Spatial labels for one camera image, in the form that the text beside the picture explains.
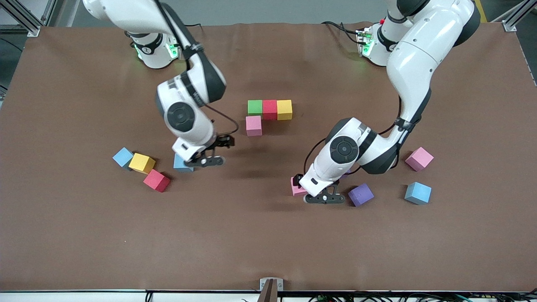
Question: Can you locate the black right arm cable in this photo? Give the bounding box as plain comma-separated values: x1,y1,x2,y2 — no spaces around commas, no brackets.
153,0,240,135

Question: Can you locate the brown table mat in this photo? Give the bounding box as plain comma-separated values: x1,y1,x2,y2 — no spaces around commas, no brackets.
0,22,537,293

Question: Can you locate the blue foam block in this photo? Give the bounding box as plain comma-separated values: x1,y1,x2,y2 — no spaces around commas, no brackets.
404,182,432,206
174,154,194,173
112,147,135,169

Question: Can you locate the yellow foam block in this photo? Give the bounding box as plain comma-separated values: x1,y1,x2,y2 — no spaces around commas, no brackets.
128,153,156,174
277,99,293,121

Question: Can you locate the red foam block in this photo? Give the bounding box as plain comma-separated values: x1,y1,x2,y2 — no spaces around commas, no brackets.
143,169,171,193
262,99,278,121

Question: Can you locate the black base cable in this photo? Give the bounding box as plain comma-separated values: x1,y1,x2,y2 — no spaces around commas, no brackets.
321,20,362,44

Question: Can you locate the pink foam block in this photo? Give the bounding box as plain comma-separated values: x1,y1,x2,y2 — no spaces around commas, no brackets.
405,147,435,172
290,176,309,197
245,115,263,137

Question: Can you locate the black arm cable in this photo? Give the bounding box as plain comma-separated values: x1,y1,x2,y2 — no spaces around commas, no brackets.
304,94,414,179
153,0,240,135

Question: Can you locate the metal table edge bracket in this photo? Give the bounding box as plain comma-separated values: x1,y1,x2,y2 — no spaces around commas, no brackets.
259,277,284,302

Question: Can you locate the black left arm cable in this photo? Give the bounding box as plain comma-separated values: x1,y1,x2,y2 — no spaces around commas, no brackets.
304,94,414,179

